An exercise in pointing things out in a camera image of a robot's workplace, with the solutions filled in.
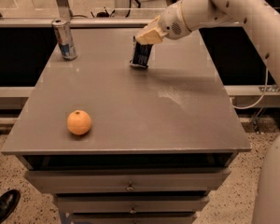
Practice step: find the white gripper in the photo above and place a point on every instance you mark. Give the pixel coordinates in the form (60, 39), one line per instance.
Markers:
(172, 22)

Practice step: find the top grey drawer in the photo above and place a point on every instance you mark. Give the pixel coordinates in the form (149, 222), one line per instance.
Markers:
(69, 182)

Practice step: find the bottom grey drawer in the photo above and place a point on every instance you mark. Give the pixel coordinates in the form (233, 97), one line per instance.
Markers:
(135, 219)

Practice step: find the grey metal railing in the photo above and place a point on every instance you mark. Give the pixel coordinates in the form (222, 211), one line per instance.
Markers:
(84, 21)

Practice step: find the black leather shoe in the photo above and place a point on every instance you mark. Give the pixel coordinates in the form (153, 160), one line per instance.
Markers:
(8, 203)

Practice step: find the grey drawer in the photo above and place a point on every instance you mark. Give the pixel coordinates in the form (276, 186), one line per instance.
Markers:
(135, 219)
(69, 182)
(131, 204)

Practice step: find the dark blue rxbar wrapper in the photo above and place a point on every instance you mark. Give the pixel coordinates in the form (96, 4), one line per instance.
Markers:
(141, 54)

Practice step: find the middle grey drawer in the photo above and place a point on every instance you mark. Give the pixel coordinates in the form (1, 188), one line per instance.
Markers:
(131, 204)

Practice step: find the grey drawer cabinet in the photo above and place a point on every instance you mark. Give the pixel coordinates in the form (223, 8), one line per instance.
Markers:
(174, 115)

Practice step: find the silver blue redbull can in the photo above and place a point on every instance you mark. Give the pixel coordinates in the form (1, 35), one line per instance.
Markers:
(64, 39)

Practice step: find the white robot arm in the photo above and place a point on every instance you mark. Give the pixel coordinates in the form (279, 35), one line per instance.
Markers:
(262, 25)

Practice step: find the orange fruit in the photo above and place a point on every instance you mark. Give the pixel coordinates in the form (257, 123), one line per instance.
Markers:
(79, 122)

